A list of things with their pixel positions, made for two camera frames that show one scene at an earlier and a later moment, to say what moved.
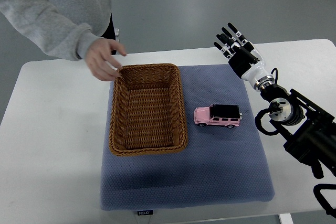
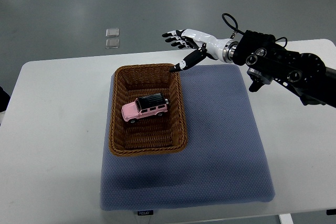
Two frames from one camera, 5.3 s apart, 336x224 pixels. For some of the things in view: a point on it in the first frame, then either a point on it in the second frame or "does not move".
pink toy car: x=224 y=115 -> x=146 y=106
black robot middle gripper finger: x=230 y=35 -> x=173 y=39
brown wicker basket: x=148 y=113 does not move
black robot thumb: x=246 y=54 -> x=191 y=60
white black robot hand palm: x=257 y=74 -> x=225 y=50
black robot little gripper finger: x=227 y=53 -> x=191 y=45
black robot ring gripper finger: x=226 y=41 -> x=181 y=42
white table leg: x=285 y=219 does not move
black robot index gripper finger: x=243 y=40 -> x=173 y=33
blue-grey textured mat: x=221 y=165 does not move
